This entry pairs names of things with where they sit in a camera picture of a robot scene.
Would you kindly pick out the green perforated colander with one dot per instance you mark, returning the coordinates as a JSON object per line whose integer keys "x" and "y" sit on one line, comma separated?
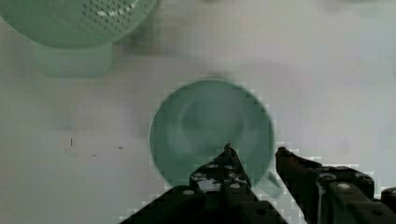
{"x": 75, "y": 38}

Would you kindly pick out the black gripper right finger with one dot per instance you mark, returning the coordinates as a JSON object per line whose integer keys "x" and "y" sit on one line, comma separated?
{"x": 334, "y": 194}

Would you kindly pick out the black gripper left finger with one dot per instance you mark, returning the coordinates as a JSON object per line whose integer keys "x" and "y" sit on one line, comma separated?
{"x": 218, "y": 192}

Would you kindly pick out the teal green mug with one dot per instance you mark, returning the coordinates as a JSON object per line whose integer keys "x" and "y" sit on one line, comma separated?
{"x": 218, "y": 129}

